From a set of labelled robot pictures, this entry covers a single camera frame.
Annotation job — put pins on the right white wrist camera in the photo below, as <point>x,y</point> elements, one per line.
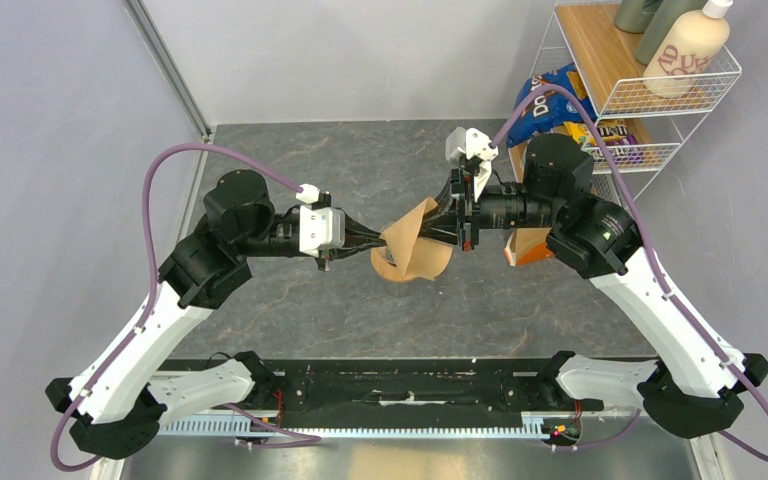
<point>471,150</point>

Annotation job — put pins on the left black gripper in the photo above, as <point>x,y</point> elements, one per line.
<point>354,231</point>

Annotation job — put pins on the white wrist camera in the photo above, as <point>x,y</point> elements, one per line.
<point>320,228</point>
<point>471,150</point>

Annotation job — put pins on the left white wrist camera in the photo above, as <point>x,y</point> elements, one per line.
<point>320,228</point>

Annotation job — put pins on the round wooden dripper stand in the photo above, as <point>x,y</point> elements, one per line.
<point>384,265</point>

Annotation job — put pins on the blue Doritos chip bag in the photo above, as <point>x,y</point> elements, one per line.
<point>550,109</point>

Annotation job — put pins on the cream lotion pump bottle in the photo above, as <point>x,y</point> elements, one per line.
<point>688,48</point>

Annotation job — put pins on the white wire shelf rack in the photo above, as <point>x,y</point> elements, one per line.
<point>582,33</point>

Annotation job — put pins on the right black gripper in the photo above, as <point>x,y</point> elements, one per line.
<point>448,228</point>

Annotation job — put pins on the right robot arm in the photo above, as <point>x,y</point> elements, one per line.
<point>693,386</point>

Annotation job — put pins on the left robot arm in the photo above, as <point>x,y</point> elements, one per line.
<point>116,405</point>

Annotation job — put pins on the grey green bottle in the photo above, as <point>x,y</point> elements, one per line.
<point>664,18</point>

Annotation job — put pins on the yellow M&M candy bag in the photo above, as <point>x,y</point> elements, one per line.
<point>616,134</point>

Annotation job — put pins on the dark green bottle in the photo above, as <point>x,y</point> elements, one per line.
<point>634,16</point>

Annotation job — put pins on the aluminium corner frame rail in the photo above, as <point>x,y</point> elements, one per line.
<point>153,39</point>

